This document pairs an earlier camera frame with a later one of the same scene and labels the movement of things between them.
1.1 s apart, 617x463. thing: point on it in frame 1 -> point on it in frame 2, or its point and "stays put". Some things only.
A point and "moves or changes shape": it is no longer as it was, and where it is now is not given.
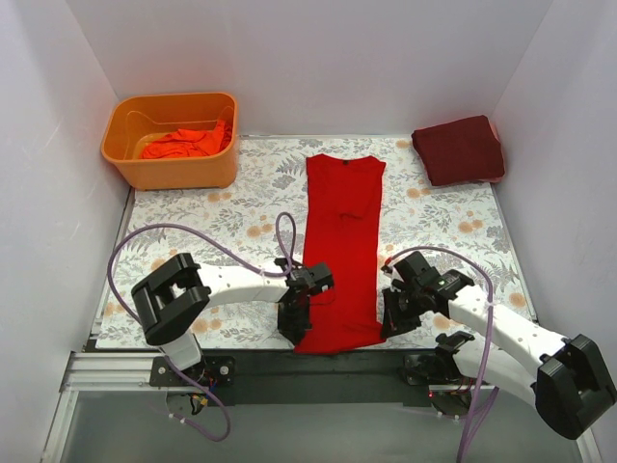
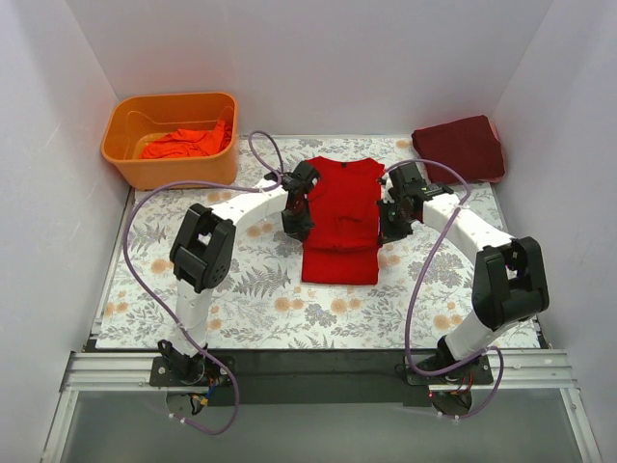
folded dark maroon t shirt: (460, 151) stays put
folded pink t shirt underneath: (494, 128) stays put
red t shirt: (343, 204) moves or changes shape
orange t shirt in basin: (187, 144) stays put
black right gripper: (394, 315) -> (391, 226)
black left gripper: (294, 326) -> (296, 224)
